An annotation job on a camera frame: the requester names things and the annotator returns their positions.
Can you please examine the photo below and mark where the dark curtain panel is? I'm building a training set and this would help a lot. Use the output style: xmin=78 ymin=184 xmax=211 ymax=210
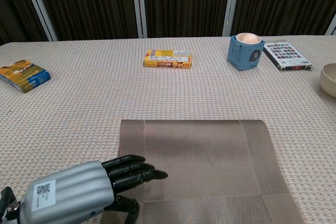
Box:
xmin=141 ymin=0 xmax=233 ymax=38
xmin=230 ymin=0 xmax=336 ymax=36
xmin=31 ymin=0 xmax=139 ymax=41
xmin=0 ymin=0 xmax=49 ymax=46

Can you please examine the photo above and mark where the orange and blue packet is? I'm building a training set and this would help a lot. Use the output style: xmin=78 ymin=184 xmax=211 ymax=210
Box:
xmin=0 ymin=59 xmax=51 ymax=94

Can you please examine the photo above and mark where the beige woven tablecloth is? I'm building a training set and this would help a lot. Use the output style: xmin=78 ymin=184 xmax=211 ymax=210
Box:
xmin=0 ymin=35 xmax=336 ymax=224

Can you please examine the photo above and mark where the white box with picture grid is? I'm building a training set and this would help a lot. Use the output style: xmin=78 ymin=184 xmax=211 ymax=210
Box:
xmin=262 ymin=41 xmax=313 ymax=71

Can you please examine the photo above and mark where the brown woven placemat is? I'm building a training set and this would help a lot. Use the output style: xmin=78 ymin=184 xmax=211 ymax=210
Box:
xmin=101 ymin=119 xmax=305 ymax=224

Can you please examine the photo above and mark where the grey partition post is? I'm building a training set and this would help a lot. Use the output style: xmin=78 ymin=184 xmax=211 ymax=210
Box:
xmin=222 ymin=0 xmax=242 ymax=37
xmin=324 ymin=13 xmax=336 ymax=36
xmin=130 ymin=0 xmax=148 ymax=39
xmin=19 ymin=0 xmax=58 ymax=42

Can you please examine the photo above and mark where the blue carton sleeve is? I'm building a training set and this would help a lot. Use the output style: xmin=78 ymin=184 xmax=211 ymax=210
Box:
xmin=226 ymin=35 xmax=265 ymax=71

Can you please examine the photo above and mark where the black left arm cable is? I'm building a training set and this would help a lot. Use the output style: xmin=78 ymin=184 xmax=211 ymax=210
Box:
xmin=0 ymin=186 xmax=21 ymax=210

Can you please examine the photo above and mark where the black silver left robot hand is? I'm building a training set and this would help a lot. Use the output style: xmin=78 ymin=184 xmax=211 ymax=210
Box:
xmin=19 ymin=155 xmax=169 ymax=224

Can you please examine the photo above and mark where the beige bowl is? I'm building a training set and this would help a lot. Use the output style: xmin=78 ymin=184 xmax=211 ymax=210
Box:
xmin=319 ymin=63 xmax=336 ymax=95

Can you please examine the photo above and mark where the yellow snack box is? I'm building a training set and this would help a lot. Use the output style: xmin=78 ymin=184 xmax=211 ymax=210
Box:
xmin=143 ymin=49 xmax=193 ymax=70

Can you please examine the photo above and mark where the pink cup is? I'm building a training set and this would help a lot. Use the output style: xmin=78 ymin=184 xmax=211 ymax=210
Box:
xmin=235 ymin=32 xmax=263 ymax=45

